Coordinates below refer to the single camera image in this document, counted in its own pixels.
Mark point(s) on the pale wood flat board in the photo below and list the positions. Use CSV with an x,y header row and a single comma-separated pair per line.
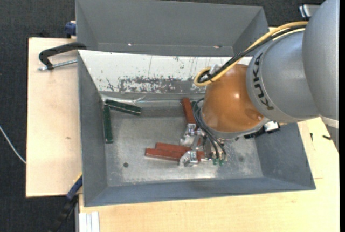
x,y
51,123

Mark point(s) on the grey metal bin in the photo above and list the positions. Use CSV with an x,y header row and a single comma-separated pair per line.
x,y
161,23

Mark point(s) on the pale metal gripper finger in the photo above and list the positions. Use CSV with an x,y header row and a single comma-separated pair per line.
x,y
186,135
188,158

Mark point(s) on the red-brown flat block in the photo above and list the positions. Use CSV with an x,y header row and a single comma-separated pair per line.
x,y
171,146
188,113
161,155

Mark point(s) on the black cylinder on white bracket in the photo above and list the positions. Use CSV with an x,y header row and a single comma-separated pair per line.
x,y
270,126

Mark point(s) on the dark green flat block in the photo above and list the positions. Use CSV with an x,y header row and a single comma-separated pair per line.
x,y
107,124
122,107

